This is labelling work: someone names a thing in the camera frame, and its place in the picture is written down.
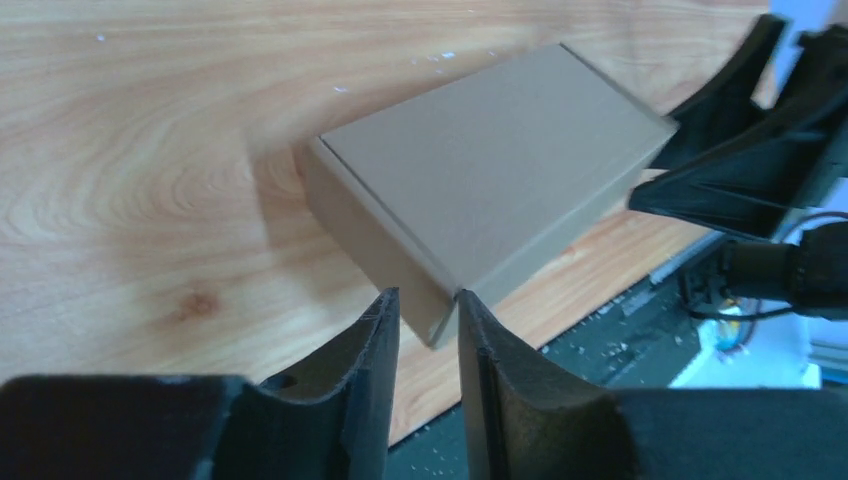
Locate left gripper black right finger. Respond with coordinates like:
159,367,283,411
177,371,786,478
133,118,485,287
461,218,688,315
457,290,847,479

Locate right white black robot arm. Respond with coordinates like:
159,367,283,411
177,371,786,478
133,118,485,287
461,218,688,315
628,14,847,320

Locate brown cardboard paper box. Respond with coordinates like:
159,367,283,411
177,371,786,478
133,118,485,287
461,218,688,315
300,44,677,349

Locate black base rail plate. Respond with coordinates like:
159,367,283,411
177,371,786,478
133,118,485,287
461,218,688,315
385,233,726,479

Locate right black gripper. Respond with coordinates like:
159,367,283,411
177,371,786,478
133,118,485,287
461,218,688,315
628,14,847,240

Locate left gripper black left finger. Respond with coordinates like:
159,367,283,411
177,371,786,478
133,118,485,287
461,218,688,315
1,288,400,479

